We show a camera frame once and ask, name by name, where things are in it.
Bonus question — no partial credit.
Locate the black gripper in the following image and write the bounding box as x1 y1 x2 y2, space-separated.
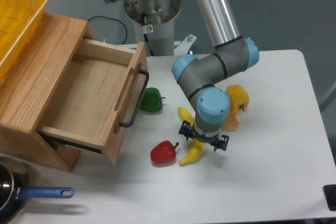
178 120 229 152

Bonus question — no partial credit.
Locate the yellow banana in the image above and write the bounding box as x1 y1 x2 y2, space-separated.
177 107 204 166

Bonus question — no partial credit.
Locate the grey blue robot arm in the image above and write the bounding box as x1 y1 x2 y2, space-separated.
104 0 259 150

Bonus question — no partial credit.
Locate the orange toast slice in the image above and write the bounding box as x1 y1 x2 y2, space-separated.
222 111 239 132

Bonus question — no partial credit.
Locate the red bell pepper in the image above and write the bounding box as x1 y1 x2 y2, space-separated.
150 140 179 165

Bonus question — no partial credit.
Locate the yellow bell pepper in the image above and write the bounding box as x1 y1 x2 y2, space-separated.
226 84 249 114

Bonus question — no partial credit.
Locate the green bell pepper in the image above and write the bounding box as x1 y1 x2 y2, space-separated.
140 87 165 113

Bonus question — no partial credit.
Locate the open wooden drawer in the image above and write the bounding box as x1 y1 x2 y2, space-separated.
37 39 149 164

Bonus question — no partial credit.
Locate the wooden drawer cabinet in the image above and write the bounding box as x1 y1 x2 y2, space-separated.
1 13 93 172

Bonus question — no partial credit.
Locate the yellow plastic basket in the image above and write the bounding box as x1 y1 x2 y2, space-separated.
1 0 49 80

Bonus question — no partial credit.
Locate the black drawer handle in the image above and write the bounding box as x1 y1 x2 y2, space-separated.
118 69 150 128

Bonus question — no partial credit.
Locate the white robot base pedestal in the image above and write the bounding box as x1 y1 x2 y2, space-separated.
124 0 197 56

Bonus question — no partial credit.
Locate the black cable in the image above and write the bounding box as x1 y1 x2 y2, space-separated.
87 15 128 45

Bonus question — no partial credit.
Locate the black pan blue handle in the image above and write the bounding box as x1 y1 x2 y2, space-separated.
1 157 75 223

